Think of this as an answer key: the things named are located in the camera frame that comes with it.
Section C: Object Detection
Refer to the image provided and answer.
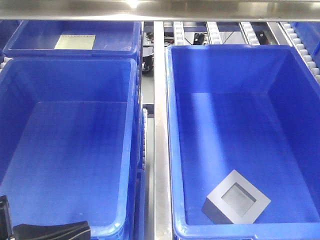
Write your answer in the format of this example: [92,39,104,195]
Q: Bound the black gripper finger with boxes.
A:
[13,221,91,240]

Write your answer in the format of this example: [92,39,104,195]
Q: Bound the gray square hollow base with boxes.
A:
[202,169,271,225]

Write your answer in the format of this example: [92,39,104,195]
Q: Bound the left large blue bin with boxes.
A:
[0,57,139,240]

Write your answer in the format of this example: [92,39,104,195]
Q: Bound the large blue bin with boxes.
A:
[0,57,139,240]
[165,45,320,240]

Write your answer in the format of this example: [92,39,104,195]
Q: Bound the far blue bin with sheet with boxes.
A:
[3,20,142,60]

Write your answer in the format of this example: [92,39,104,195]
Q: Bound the right large blue bin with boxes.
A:
[165,45,320,240]

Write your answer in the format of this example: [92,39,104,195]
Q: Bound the pale green sheet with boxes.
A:
[54,34,96,50]

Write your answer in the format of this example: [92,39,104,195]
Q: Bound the steel top beam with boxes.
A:
[0,0,320,22]

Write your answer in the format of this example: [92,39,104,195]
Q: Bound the roller conveyor rails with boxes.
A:
[165,22,320,93]

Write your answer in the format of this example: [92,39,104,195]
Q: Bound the steel divider rail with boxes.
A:
[153,21,174,240]

